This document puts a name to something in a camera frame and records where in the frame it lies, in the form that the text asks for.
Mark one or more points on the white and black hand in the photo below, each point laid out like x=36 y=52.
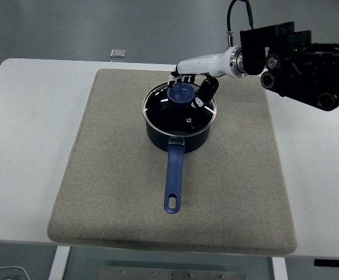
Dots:
x=204 y=62

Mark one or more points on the glass lid with blue knob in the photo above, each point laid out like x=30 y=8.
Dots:
x=181 y=94

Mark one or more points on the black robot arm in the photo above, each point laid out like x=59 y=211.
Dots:
x=303 y=73

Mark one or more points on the small silver floor plate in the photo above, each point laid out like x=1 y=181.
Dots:
x=118 y=53

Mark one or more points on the dark blue saucepan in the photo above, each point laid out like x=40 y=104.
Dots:
x=174 y=175

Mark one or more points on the beige fabric mat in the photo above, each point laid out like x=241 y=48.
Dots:
x=113 y=175

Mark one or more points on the grey metal plate with screws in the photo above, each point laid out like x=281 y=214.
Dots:
x=172 y=274

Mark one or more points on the white table leg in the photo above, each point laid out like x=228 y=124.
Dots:
x=59 y=262
x=279 y=269

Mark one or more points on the black table control panel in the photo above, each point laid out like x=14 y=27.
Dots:
x=335 y=262

